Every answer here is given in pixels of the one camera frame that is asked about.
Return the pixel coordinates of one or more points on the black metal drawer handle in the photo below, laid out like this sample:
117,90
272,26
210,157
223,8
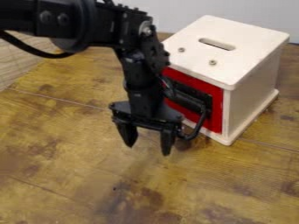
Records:
194,105

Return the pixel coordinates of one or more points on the red drawer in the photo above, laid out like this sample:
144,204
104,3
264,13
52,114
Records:
183,80

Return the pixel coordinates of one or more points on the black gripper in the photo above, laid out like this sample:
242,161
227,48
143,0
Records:
144,110

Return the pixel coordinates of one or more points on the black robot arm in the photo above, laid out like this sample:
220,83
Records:
57,28

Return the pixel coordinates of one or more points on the white wooden drawer box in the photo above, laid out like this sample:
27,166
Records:
228,60

